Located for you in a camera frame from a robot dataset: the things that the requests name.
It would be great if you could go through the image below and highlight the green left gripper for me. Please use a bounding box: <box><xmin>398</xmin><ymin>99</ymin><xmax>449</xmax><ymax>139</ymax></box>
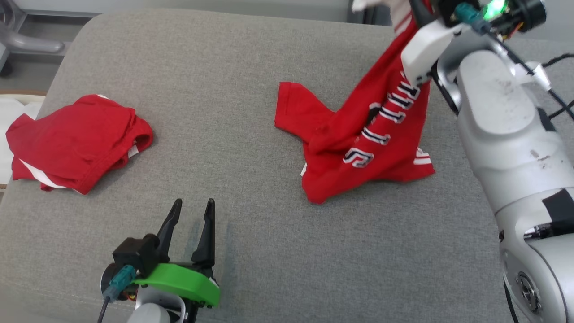
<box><xmin>133</xmin><ymin>198</ymin><xmax>221</xmax><ymax>323</ymax></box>

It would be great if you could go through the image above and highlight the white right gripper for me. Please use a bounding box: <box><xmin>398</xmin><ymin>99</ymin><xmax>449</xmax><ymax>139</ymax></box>
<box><xmin>401</xmin><ymin>0</ymin><xmax>463</xmax><ymax>87</ymax></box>

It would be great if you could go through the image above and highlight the red lettered basketball jersey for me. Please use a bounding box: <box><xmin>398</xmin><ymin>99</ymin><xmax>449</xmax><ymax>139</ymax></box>
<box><xmin>274</xmin><ymin>9</ymin><xmax>435</xmax><ymax>205</ymax></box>

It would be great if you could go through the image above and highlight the folded plain red garment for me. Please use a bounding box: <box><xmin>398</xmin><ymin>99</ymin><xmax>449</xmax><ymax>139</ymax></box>
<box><xmin>6</xmin><ymin>94</ymin><xmax>154</xmax><ymax>195</ymax></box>

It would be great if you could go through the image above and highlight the grey fabric sofa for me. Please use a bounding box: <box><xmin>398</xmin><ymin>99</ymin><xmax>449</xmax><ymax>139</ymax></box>
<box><xmin>0</xmin><ymin>8</ymin><xmax>574</xmax><ymax>323</ymax></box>

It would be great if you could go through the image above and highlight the white cloth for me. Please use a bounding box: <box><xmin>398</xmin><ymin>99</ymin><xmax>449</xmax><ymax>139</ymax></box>
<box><xmin>0</xmin><ymin>93</ymin><xmax>46</xmax><ymax>189</ymax></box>

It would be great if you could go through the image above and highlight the grey metal chair base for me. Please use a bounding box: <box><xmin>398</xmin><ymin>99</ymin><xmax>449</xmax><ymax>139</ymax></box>
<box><xmin>0</xmin><ymin>0</ymin><xmax>66</xmax><ymax>78</ymax></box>

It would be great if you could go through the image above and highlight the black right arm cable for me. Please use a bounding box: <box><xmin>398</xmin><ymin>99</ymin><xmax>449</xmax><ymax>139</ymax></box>
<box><xmin>487</xmin><ymin>27</ymin><xmax>574</xmax><ymax>122</ymax></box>

